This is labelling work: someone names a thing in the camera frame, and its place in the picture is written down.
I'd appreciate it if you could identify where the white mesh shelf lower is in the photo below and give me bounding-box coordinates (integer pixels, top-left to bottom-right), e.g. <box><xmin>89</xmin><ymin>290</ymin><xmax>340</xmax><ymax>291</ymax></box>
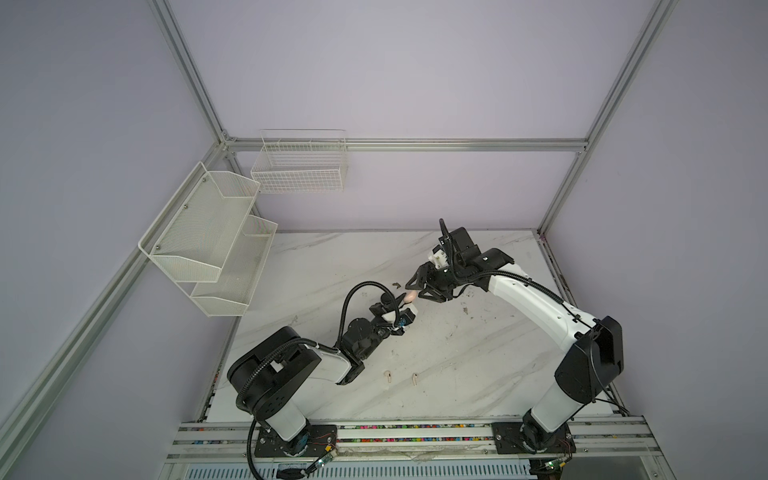
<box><xmin>191</xmin><ymin>215</ymin><xmax>278</xmax><ymax>317</ymax></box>

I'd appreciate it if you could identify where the aluminium mounting rail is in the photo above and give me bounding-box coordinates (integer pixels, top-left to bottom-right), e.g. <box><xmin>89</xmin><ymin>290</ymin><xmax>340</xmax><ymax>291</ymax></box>
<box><xmin>164</xmin><ymin>415</ymin><xmax>661</xmax><ymax>464</ymax></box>

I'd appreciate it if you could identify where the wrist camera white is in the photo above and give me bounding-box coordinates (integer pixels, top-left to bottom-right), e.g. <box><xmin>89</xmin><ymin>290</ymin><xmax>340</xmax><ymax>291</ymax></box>
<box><xmin>383</xmin><ymin>303</ymin><xmax>418</xmax><ymax>330</ymax></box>
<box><xmin>428</xmin><ymin>248</ymin><xmax>449</xmax><ymax>269</ymax></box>

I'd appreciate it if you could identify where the white mesh shelf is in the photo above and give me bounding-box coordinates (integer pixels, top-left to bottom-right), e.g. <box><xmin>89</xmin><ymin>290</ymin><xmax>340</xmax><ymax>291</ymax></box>
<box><xmin>191</xmin><ymin>215</ymin><xmax>278</xmax><ymax>317</ymax></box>
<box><xmin>138</xmin><ymin>163</ymin><xmax>260</xmax><ymax>283</ymax></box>

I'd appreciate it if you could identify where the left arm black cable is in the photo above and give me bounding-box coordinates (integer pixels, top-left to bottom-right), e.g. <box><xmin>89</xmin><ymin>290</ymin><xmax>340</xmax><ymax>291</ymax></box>
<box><xmin>236</xmin><ymin>281</ymin><xmax>397</xmax><ymax>480</ymax></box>

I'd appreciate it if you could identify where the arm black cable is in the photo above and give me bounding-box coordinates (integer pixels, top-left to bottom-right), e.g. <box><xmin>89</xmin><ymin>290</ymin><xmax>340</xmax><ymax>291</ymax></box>
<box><xmin>236</xmin><ymin>281</ymin><xmax>397</xmax><ymax>480</ymax></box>
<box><xmin>439</xmin><ymin>218</ymin><xmax>631</xmax><ymax>415</ymax></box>

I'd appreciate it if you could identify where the white wire basket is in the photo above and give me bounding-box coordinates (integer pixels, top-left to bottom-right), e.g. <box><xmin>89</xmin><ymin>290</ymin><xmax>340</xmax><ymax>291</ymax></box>
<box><xmin>251</xmin><ymin>129</ymin><xmax>348</xmax><ymax>194</ymax></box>

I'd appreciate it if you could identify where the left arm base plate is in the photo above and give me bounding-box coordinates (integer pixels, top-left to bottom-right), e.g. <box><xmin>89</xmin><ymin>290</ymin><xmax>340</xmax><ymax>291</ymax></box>
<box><xmin>253</xmin><ymin>424</ymin><xmax>338</xmax><ymax>459</ymax></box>

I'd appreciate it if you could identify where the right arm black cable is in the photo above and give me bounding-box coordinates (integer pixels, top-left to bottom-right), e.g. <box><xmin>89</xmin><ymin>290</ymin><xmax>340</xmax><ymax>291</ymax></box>
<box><xmin>439</xmin><ymin>218</ymin><xmax>631</xmax><ymax>415</ymax></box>

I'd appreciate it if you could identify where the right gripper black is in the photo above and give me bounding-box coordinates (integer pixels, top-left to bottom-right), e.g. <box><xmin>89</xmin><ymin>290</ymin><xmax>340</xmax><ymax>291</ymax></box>
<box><xmin>397</xmin><ymin>262</ymin><xmax>461</xmax><ymax>301</ymax></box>

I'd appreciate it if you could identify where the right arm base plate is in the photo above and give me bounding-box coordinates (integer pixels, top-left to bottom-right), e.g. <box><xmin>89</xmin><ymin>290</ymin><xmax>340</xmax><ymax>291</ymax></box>
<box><xmin>491</xmin><ymin>421</ymin><xmax>576</xmax><ymax>454</ymax></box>

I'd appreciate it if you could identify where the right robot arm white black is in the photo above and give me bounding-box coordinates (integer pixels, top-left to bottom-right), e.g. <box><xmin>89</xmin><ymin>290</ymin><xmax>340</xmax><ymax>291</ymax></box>
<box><xmin>405</xmin><ymin>224</ymin><xmax>624</xmax><ymax>443</ymax></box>

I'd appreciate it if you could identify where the white mesh shelf upper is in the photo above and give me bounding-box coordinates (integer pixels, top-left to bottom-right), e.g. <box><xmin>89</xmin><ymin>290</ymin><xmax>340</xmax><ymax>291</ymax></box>
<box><xmin>138</xmin><ymin>163</ymin><xmax>260</xmax><ymax>283</ymax></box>

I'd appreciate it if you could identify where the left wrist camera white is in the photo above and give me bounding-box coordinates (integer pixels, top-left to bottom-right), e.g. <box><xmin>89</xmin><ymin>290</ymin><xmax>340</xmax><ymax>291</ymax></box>
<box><xmin>383</xmin><ymin>303</ymin><xmax>418</xmax><ymax>330</ymax></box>

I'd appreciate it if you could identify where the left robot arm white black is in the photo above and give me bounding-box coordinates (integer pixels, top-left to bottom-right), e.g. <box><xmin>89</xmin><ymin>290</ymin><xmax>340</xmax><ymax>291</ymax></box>
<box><xmin>226</xmin><ymin>294</ymin><xmax>418</xmax><ymax>443</ymax></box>

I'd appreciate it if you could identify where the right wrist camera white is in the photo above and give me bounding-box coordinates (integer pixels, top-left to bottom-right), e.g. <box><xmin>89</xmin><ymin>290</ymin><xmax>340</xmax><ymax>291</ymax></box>
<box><xmin>428</xmin><ymin>248</ymin><xmax>449</xmax><ymax>269</ymax></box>

